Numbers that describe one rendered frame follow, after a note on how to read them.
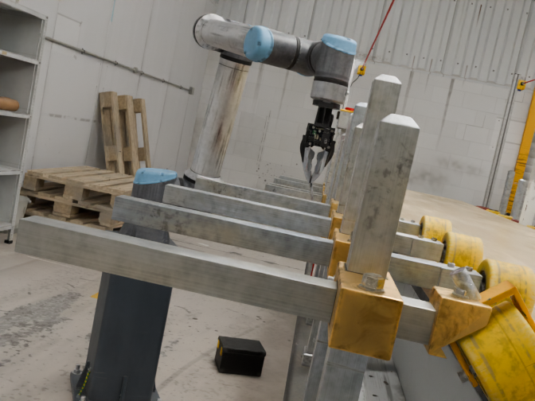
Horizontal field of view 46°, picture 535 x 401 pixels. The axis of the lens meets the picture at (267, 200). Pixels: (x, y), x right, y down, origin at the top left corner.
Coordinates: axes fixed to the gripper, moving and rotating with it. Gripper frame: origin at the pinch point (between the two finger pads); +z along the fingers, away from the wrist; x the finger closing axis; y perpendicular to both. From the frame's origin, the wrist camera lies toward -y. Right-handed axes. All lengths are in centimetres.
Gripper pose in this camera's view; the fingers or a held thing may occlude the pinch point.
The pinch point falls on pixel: (310, 177)
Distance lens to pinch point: 166.2
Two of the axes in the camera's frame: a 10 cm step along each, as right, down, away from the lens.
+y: -0.9, 0.9, -9.9
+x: 9.8, 2.1, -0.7
